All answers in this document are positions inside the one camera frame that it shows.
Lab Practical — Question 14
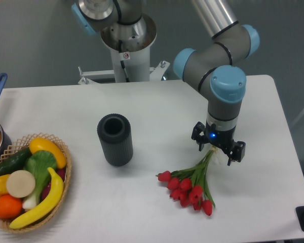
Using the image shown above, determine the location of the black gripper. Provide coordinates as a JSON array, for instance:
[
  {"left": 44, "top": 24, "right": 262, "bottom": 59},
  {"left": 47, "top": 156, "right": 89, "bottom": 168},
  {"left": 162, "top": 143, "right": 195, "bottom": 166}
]
[{"left": 191, "top": 121, "right": 246, "bottom": 166}]

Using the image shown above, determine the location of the red tulip bouquet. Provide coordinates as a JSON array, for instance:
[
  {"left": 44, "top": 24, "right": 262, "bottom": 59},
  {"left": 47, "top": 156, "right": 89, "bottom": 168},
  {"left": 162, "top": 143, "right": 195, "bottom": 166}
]
[{"left": 156, "top": 146, "right": 217, "bottom": 216}]

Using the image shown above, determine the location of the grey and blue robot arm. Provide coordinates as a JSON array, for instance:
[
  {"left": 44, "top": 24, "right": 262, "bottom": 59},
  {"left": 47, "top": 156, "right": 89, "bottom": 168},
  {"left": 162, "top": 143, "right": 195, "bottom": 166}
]
[{"left": 71, "top": 1, "right": 260, "bottom": 162}]

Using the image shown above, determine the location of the dark grey ribbed vase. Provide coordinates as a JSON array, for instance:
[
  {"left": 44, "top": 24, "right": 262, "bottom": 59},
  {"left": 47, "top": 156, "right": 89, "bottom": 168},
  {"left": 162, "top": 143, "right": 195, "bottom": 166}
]
[{"left": 97, "top": 113, "right": 133, "bottom": 167}]

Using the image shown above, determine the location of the dark red vegetable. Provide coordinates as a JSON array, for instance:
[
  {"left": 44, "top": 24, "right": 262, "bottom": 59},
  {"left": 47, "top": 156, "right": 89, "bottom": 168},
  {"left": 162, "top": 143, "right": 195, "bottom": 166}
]
[{"left": 41, "top": 168, "right": 66, "bottom": 201}]

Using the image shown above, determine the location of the green bok choy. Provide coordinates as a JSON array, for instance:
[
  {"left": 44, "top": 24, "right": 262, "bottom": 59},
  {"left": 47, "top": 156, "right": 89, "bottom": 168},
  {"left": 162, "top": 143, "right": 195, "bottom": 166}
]
[{"left": 22, "top": 150, "right": 57, "bottom": 211}]

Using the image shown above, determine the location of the yellow banana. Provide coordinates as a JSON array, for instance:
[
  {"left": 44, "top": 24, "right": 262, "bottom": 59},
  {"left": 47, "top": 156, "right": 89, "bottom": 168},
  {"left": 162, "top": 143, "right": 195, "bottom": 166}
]
[{"left": 9, "top": 167, "right": 64, "bottom": 230}]

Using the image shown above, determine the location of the beige round disc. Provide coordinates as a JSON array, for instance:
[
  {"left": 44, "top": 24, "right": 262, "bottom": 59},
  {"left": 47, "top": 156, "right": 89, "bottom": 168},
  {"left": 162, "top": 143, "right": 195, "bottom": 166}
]
[{"left": 6, "top": 170, "right": 35, "bottom": 198}]

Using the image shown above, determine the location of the green cucumber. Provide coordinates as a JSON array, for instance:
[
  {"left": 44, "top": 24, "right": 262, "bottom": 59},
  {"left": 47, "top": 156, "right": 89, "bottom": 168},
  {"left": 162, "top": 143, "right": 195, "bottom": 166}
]
[{"left": 0, "top": 147, "right": 32, "bottom": 176}]

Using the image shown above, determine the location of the orange fruit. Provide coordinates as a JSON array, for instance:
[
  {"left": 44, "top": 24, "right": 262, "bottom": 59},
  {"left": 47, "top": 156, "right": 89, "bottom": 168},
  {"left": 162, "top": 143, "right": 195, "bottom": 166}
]
[{"left": 0, "top": 194, "right": 22, "bottom": 219}]

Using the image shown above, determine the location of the woven wicker basket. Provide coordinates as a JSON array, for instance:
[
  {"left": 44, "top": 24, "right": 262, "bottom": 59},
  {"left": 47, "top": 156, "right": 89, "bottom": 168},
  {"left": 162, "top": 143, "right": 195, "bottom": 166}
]
[{"left": 0, "top": 133, "right": 72, "bottom": 233}]

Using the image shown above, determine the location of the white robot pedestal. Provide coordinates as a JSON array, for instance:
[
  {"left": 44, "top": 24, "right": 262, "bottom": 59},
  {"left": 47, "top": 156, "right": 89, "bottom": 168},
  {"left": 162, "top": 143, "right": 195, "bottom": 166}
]
[{"left": 78, "top": 13, "right": 170, "bottom": 85}]

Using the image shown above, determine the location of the black cable on pedestal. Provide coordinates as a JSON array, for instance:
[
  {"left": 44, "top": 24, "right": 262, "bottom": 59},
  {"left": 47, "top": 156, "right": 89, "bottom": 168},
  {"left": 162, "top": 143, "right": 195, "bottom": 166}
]
[{"left": 117, "top": 39, "right": 130, "bottom": 83}]

